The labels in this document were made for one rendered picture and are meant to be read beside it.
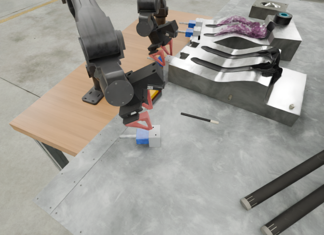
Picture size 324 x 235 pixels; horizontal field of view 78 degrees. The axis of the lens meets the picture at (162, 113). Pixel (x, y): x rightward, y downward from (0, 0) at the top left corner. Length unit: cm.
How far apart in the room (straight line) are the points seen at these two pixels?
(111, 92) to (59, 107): 49
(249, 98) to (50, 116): 73
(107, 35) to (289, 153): 63
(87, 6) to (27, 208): 139
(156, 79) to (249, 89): 40
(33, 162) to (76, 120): 106
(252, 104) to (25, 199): 149
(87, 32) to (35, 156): 149
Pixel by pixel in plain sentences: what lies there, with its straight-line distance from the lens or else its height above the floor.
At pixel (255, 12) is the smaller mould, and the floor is 83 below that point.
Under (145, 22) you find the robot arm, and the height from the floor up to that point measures 104.
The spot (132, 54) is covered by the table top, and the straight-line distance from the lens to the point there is 108.
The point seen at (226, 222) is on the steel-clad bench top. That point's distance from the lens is 59.
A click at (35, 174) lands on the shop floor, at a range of 175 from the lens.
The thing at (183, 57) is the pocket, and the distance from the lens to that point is 92.
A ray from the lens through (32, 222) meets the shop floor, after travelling 160.
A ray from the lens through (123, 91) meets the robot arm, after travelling 40.
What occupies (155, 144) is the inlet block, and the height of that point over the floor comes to 82.
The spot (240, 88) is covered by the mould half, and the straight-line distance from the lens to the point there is 77.
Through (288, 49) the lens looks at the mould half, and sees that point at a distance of 115.
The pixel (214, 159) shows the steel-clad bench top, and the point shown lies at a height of 80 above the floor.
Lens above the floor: 135
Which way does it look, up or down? 48 degrees down
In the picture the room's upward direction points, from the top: straight up
